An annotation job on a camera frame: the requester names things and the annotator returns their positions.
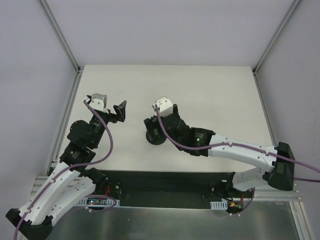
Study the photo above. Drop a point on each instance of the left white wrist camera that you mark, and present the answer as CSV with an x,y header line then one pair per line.
x,y
97,101

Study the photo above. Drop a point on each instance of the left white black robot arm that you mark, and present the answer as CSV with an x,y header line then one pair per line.
x,y
90,143

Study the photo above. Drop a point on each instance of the left aluminium corner post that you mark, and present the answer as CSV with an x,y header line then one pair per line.
x,y
44,5

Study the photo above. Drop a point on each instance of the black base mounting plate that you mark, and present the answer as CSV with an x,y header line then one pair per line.
x,y
173,190

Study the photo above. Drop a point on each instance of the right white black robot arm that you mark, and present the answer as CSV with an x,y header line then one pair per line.
x,y
272,165

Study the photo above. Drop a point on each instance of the right white cable duct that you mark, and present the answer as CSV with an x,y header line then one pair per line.
x,y
219,205

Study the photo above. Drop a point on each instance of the black round-base phone stand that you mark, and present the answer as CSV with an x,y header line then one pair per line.
x,y
155,140

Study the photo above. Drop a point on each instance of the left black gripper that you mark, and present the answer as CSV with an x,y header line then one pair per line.
x,y
111,115

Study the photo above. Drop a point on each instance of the right aluminium corner post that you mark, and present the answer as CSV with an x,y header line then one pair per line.
x,y
276,35

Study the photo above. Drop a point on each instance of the left white cable duct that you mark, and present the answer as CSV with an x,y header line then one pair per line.
x,y
98,202

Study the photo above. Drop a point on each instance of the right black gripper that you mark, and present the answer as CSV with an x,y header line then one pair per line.
x,y
153,129

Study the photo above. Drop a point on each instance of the black phone teal case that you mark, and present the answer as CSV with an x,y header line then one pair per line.
x,y
153,128

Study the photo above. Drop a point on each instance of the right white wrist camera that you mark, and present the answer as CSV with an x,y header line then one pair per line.
x,y
164,106

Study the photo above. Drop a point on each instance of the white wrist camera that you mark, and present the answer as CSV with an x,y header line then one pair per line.
x,y
164,106
97,101

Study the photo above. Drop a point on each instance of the aluminium corner post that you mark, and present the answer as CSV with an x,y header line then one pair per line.
x,y
276,35
44,5

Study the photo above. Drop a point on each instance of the white cable duct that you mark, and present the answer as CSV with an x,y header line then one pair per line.
x,y
219,205
98,202

